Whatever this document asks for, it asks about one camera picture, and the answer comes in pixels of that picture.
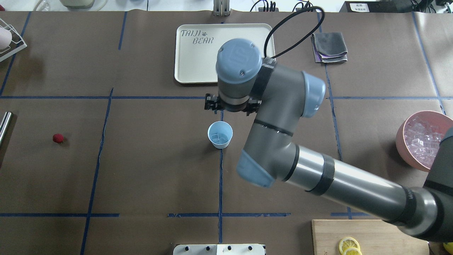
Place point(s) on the light blue cup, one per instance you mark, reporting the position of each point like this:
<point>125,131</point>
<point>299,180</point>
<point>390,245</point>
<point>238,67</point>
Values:
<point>220,134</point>

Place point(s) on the steel muddler black handle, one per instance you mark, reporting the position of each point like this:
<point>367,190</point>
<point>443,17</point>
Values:
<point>4,125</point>

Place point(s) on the wooden cutting board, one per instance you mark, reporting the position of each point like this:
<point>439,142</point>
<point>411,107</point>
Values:
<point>375,237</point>

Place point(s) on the white cup rack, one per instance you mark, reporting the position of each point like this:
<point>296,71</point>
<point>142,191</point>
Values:
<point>17,44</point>

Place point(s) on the pink cup on rack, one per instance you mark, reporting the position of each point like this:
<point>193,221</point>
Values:
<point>5,38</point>

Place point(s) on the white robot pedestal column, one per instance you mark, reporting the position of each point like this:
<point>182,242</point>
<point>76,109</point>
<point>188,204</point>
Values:
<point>220,249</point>

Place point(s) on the aluminium frame post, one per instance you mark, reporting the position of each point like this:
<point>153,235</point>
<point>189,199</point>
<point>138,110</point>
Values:
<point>221,8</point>

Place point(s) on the pink bowl with ice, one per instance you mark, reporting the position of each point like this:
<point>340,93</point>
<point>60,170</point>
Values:
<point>419,136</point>

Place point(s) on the yellow lemon slices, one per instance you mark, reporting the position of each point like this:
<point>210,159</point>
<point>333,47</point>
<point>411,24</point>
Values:
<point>349,246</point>

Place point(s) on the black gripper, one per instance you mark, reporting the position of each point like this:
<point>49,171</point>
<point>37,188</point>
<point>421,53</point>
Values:
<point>212,103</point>

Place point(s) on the grey purple folded cloth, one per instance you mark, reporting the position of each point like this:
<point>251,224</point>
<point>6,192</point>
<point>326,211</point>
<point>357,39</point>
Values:
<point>329,47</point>

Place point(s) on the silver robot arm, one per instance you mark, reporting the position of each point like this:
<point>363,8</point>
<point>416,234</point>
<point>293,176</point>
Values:
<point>281,96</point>

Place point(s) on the cream serving tray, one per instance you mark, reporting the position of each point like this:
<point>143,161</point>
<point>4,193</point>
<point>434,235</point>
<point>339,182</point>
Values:
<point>197,46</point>

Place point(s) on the red strawberry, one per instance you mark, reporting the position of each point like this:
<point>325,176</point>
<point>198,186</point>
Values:
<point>58,138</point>

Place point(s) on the yellow lemon lower right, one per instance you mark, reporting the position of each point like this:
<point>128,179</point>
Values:
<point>448,247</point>

